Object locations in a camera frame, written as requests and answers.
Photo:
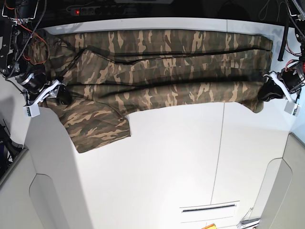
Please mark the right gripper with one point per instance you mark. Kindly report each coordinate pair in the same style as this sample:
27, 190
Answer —
36, 88

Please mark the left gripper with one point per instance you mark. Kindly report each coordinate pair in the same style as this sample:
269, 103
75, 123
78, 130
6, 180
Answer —
286, 84

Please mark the camouflage T-shirt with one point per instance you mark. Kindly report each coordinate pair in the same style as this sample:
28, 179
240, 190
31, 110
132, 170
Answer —
111, 74

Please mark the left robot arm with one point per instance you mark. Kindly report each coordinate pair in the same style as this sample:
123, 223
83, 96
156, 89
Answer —
296, 16

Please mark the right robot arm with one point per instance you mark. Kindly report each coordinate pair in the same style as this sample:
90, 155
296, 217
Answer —
24, 52

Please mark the black equipment left edge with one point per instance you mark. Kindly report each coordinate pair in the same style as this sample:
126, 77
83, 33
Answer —
9, 150

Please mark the black power strip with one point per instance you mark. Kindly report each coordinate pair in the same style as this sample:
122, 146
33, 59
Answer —
90, 11

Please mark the silver metal clip tool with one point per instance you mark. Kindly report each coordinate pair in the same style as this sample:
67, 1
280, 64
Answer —
247, 222

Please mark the orange object at edge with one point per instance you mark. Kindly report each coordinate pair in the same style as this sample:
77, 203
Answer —
212, 226

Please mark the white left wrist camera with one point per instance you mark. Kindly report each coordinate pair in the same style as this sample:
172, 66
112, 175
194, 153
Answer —
292, 108

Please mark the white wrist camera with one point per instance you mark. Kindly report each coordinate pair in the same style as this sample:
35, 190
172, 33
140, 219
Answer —
31, 110
292, 108

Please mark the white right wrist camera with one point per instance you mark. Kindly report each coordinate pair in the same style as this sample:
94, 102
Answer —
31, 110

